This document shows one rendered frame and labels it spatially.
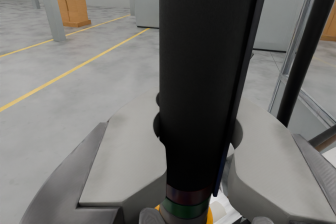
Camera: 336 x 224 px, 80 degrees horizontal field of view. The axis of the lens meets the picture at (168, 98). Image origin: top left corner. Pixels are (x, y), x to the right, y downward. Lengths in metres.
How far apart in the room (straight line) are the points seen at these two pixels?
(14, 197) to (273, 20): 5.61
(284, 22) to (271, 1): 0.58
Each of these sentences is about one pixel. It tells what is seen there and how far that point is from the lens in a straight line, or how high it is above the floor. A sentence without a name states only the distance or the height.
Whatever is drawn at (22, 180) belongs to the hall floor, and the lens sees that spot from 2.31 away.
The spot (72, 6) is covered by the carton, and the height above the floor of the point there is 0.66.
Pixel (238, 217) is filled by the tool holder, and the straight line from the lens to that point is 0.21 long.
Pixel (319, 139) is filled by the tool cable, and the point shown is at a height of 1.39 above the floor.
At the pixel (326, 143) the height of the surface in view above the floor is 1.38.
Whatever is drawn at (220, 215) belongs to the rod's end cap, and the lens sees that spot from 0.20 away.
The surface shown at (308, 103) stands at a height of 0.98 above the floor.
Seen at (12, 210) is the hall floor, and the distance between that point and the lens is 2.14.
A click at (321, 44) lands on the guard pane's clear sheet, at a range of 1.34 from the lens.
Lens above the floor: 1.55
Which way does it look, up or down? 30 degrees down
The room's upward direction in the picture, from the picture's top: 1 degrees clockwise
